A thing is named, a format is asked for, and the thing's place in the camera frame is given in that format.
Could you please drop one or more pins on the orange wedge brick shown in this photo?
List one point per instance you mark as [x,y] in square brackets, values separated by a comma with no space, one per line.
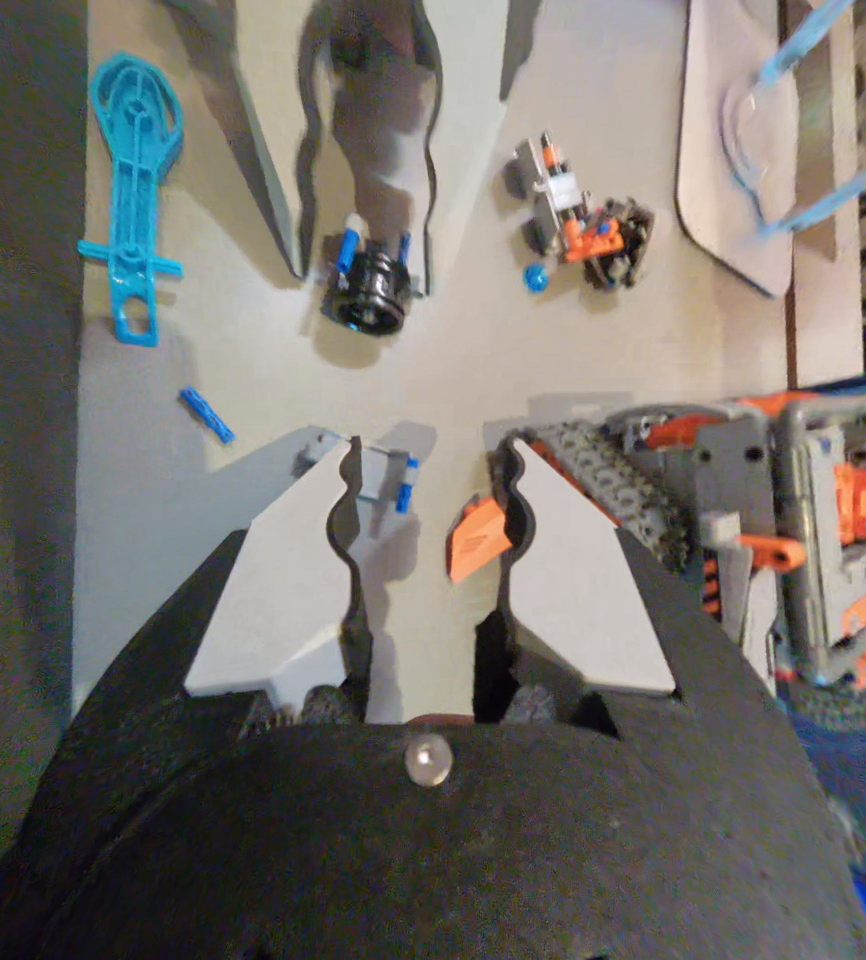
[478,543]

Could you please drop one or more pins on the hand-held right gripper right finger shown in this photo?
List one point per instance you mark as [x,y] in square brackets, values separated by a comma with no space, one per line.
[583,600]

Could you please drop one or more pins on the grey axle connector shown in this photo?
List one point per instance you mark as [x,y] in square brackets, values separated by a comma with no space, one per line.
[406,483]

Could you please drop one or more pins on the light blue paddle piece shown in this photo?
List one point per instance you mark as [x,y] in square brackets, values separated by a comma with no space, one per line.
[130,267]

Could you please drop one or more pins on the small grey orange brick assembly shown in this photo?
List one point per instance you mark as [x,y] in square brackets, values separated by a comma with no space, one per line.
[561,195]

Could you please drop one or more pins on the large grey tracked brick vehicle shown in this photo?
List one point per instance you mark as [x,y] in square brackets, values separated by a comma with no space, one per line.
[733,495]

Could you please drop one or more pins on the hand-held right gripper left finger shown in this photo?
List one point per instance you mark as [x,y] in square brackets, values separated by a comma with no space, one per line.
[275,600]

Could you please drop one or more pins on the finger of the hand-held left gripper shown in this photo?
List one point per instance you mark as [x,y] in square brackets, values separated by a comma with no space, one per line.
[260,90]
[471,90]

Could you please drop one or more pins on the blue transparent round stud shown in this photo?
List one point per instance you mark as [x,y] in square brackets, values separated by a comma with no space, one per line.
[538,278]

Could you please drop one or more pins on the black dimpled foam mat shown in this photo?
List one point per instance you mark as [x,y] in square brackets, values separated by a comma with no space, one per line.
[13,375]

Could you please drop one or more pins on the blue cardboard box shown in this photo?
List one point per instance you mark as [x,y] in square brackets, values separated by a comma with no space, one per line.
[853,795]

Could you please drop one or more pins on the blue connector pin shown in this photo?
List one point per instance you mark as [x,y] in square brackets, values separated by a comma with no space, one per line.
[205,416]

